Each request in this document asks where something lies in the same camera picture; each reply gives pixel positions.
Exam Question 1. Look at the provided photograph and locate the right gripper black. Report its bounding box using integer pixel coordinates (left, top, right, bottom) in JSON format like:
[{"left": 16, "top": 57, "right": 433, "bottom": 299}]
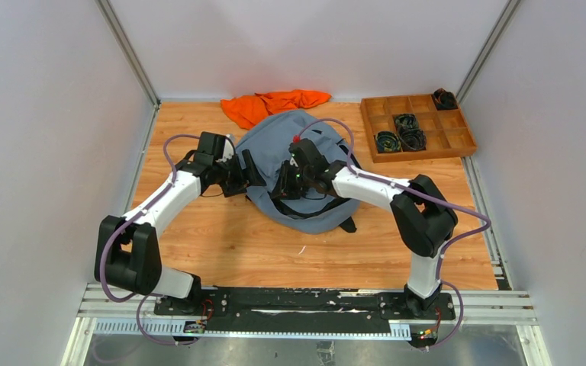
[{"left": 271, "top": 160, "right": 314, "bottom": 200}]

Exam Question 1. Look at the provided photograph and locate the blue grey backpack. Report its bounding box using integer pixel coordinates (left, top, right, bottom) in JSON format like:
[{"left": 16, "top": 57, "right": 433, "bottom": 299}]
[{"left": 237, "top": 110, "right": 360, "bottom": 234}]

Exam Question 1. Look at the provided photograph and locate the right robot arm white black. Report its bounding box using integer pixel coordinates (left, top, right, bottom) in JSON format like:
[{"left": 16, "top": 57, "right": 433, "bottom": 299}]
[{"left": 271, "top": 139, "right": 458, "bottom": 319}]

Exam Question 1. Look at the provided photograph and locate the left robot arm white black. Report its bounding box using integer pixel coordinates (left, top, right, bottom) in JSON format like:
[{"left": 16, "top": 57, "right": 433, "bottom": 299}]
[{"left": 94, "top": 132, "right": 266, "bottom": 315}]

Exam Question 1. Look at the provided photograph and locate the orange cloth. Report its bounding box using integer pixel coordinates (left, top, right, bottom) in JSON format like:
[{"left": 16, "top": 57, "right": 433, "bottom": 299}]
[{"left": 221, "top": 89, "right": 332, "bottom": 130}]

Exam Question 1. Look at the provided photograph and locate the rolled dark tie middle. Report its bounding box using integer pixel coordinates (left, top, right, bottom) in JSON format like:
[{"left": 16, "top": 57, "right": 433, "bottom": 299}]
[{"left": 393, "top": 114, "right": 420, "bottom": 130}]

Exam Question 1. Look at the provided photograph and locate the rolled dark tie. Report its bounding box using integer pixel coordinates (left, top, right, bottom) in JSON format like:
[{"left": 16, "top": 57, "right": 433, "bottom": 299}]
[
  {"left": 398, "top": 128, "right": 427, "bottom": 152},
  {"left": 393, "top": 114, "right": 420, "bottom": 130}
]

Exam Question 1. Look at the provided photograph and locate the rolled dark tie lower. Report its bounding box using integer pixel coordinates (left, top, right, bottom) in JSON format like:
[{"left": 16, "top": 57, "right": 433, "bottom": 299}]
[{"left": 398, "top": 128, "right": 427, "bottom": 152}]

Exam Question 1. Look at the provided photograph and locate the wooden compartment tray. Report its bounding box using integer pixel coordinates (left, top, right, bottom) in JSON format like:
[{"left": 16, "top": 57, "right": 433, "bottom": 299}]
[{"left": 360, "top": 88, "right": 478, "bottom": 163}]

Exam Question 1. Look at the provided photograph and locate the rolled dark tie corner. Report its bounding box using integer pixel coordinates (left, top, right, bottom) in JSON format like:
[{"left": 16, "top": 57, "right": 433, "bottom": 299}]
[{"left": 431, "top": 88, "right": 459, "bottom": 111}]

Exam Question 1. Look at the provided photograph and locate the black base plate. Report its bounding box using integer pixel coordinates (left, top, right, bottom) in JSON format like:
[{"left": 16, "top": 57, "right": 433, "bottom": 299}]
[{"left": 153, "top": 287, "right": 456, "bottom": 335}]

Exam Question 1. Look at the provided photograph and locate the aluminium frame rail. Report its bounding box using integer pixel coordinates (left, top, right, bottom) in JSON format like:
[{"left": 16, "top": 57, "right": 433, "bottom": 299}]
[{"left": 62, "top": 284, "right": 551, "bottom": 365}]

